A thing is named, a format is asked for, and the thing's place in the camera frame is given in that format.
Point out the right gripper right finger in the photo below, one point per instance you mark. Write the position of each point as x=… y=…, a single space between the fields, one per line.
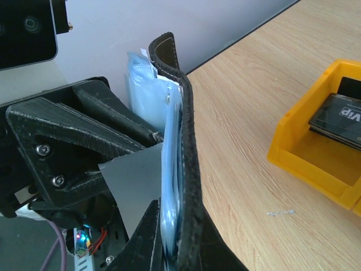
x=214 y=254

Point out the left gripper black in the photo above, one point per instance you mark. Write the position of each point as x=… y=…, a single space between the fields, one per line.
x=53 y=143

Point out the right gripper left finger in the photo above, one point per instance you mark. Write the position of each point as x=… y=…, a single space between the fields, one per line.
x=144 y=251

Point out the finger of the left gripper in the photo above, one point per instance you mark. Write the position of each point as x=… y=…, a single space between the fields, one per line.
x=101 y=104

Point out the grey silver card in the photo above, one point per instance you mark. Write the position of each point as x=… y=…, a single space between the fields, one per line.
x=134 y=180

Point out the black VIP card stack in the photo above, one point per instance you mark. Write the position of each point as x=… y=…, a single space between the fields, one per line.
x=338 y=118

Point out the orange plastic sorting bin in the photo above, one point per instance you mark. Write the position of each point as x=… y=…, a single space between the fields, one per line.
x=328 y=166

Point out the white slotted cable duct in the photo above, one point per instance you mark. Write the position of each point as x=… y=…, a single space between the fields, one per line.
x=83 y=261

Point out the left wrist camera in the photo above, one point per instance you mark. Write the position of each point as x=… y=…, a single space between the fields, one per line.
x=29 y=31

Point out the black aluminium frame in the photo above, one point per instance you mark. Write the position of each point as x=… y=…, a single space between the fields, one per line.
x=222 y=24

